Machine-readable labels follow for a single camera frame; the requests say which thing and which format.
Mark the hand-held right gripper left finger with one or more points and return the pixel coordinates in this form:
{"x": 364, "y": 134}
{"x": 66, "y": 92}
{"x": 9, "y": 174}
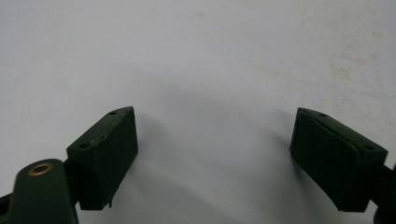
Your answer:
{"x": 106, "y": 158}

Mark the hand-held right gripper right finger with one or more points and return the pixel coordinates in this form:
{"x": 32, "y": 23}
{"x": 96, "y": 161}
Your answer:
{"x": 336, "y": 165}

